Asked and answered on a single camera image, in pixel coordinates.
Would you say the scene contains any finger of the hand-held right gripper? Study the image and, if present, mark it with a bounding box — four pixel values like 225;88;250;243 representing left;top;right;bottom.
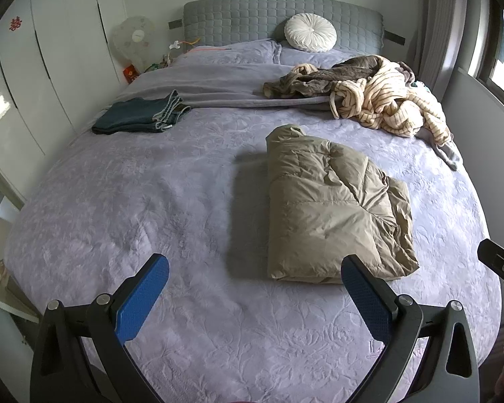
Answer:
478;239;504;290

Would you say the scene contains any white wardrobe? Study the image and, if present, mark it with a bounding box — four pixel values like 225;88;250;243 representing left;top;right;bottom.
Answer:
0;0;129;185

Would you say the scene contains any brown fuzzy garment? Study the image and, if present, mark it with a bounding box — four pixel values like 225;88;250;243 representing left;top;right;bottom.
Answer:
263;55;404;100

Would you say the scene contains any lavender bed blanket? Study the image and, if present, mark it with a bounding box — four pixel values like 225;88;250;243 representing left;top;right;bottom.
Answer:
2;40;503;403

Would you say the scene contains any grey lavender duvet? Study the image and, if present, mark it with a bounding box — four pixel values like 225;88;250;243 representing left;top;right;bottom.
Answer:
128;40;337;110

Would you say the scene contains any cream striped robe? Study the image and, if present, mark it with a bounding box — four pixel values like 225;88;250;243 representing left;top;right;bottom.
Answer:
293;56;453;146

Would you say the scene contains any grey curtain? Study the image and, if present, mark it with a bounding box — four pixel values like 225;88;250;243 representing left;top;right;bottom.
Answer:
418;0;480;94

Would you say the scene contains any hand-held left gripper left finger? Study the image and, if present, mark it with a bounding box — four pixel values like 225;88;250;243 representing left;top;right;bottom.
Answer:
30;254;170;403

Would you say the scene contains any orange cable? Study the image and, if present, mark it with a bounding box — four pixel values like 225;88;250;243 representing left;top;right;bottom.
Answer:
184;38;233;54

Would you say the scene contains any white standing fan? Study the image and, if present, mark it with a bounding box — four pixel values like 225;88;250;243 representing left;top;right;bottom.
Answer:
111;16;159;73

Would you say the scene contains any round white cushion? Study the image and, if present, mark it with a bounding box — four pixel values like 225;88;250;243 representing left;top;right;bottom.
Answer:
284;13;337;53

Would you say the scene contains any grey quilted headboard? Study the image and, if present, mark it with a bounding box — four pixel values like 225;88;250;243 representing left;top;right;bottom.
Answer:
168;0;406;53

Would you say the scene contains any beige puffer jacket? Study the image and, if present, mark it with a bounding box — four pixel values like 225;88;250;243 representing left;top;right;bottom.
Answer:
265;124;420;284

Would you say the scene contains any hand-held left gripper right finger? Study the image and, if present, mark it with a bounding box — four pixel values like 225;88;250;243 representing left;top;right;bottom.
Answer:
341;254;480;403

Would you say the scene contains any grey garment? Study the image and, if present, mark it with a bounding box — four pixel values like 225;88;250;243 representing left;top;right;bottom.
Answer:
432;140;463;172

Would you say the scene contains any folded dark green garment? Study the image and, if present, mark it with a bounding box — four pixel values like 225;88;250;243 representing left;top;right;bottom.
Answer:
91;89;193;135

